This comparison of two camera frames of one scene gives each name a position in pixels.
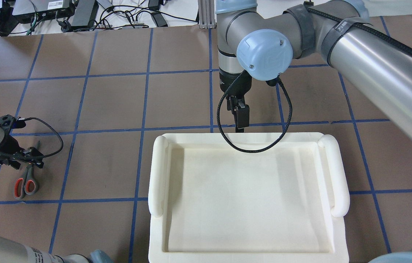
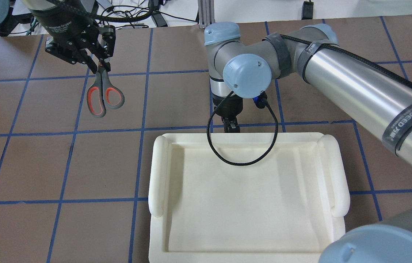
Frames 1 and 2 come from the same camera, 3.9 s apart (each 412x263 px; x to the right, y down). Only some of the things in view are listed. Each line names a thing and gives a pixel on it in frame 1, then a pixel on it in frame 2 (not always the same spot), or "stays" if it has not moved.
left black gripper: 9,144 to 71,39
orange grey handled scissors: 26,183 to 102,93
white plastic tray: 210,204 stays
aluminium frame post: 206,14 stays
